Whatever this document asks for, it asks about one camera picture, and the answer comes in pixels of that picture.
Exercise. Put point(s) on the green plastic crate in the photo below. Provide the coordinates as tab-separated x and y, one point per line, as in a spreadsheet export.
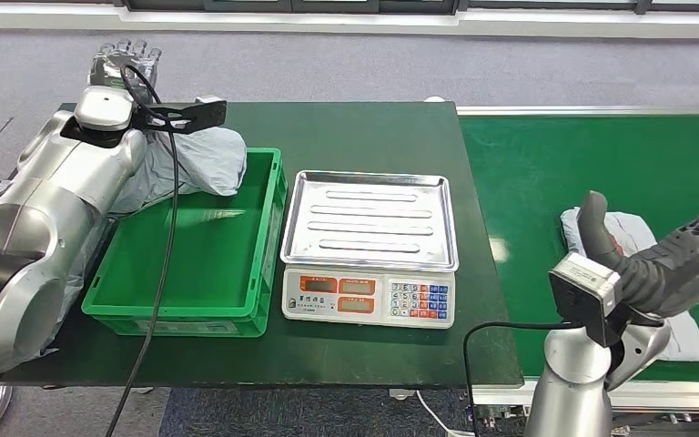
205	259

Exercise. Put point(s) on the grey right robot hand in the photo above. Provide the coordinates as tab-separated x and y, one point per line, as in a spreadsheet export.
675	271

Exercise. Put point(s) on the white electronic scale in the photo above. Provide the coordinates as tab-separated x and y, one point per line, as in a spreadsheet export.
349	298

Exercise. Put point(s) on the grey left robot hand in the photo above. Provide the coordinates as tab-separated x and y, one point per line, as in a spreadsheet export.
114	66

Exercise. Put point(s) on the grey parcel with red print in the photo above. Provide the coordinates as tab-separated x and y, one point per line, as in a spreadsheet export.
205	163
633	232

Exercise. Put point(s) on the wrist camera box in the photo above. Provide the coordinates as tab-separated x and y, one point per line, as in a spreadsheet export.
199	114
584	289

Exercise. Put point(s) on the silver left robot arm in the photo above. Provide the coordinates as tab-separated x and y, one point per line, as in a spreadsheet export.
48	211

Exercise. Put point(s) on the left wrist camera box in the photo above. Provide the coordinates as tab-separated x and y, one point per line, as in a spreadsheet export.
199	114

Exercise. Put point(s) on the steel scale tray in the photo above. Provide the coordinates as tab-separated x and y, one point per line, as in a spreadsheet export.
373	220

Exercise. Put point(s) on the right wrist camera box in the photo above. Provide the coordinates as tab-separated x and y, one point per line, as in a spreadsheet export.
584	289

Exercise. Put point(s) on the grey bag with black print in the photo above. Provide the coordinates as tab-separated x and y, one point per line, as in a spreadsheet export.
84	277

